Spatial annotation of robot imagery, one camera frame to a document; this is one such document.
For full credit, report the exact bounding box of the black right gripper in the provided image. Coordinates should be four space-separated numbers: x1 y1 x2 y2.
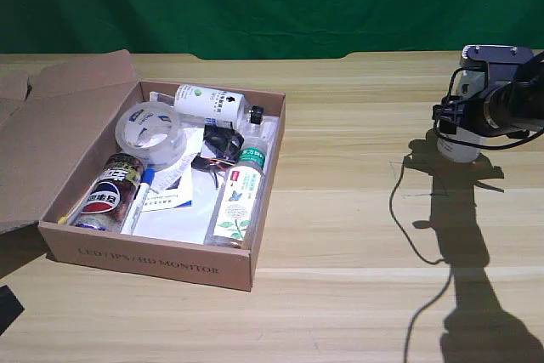
432 77 502 135

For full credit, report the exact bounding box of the white bottle black cap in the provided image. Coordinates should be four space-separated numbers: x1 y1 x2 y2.
436 68 488 164
173 83 265 128

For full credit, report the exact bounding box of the clear bottle green label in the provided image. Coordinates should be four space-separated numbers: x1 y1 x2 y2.
203 135 273 249

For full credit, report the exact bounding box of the brown cardboard box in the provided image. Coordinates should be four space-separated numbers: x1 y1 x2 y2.
0 48 286 292

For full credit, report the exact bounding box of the Pepsi drink bottle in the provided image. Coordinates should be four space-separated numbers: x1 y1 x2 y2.
70 152 148 233

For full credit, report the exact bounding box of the green backdrop cloth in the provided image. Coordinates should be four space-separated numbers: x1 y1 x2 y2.
0 0 544 61

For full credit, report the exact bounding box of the small black fan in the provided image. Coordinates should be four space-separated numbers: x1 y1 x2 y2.
190 123 246 190

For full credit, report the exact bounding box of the white paper sheet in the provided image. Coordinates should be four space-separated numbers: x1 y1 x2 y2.
148 124 206 195

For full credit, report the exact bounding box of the clear tape roll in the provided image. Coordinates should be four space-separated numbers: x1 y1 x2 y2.
114 101 189 169

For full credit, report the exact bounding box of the white plastic bag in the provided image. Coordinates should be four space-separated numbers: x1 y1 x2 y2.
131 115 281 246

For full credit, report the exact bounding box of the white blue booklet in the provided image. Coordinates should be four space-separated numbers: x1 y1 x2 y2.
139 167 195 213

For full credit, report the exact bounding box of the white marker blue cap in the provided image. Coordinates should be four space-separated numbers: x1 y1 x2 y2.
120 168 156 236

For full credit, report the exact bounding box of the yellow stick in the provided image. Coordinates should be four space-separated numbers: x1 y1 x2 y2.
57 203 84 226

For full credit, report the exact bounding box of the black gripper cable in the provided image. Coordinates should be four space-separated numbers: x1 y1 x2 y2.
433 65 544 151

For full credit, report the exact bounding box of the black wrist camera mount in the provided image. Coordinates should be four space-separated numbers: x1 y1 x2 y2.
461 43 535 82

